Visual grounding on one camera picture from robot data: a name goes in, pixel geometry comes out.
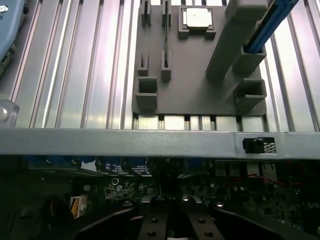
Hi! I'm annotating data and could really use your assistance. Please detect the green motherboard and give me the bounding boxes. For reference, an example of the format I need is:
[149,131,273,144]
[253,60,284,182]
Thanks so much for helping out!
[81,159,320,240]

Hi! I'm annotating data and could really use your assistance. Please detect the silver rear port block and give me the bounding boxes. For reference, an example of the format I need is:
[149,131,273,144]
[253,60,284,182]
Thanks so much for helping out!
[214,160,241,178]

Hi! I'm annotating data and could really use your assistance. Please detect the hard disk in blue caddy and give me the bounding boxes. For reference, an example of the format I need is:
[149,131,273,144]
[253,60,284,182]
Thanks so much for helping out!
[243,0,300,55]

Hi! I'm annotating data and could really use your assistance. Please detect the black sleeved power cable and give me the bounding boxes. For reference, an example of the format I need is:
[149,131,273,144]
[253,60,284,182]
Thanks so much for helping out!
[41,196,74,221]

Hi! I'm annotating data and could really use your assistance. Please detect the red black fan wire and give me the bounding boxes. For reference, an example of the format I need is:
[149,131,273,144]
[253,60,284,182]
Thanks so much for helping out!
[228,174,305,188]

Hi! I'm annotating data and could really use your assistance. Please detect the white power connector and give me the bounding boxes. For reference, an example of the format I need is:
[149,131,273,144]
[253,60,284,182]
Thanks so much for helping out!
[69,195,88,219]

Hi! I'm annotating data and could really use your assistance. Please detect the black open PC case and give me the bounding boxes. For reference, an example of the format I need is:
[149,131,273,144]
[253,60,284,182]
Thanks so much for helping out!
[0,99,320,240]

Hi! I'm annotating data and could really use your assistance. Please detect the light blue handheld device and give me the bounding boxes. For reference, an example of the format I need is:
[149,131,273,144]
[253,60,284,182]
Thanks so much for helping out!
[0,0,29,76]

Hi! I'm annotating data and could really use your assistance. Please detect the silver CPU chip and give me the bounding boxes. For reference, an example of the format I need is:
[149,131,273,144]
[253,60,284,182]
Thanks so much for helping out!
[182,7,215,31]

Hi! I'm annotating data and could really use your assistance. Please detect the gray parts rack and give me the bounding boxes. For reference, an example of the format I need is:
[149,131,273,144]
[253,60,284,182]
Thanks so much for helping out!
[131,0,271,118]

